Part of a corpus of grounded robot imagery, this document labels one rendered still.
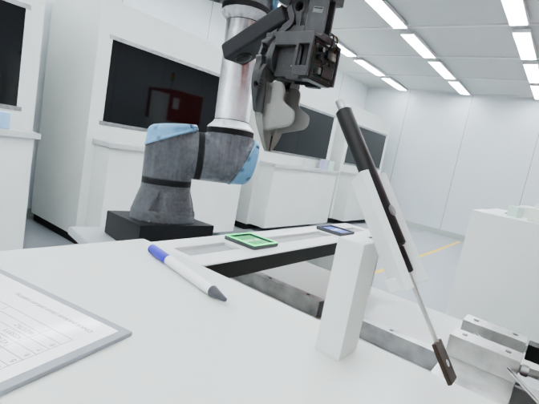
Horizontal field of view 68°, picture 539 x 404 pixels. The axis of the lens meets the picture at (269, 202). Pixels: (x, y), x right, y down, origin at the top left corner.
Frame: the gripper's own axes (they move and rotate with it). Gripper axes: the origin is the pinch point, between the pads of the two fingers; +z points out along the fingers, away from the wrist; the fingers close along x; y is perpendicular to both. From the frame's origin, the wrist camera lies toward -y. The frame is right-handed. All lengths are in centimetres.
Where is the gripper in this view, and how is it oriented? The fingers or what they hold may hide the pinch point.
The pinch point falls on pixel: (265, 141)
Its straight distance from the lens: 57.3
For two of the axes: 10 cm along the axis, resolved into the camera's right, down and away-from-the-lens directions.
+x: 6.0, 0.0, 8.0
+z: -1.8, 9.7, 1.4
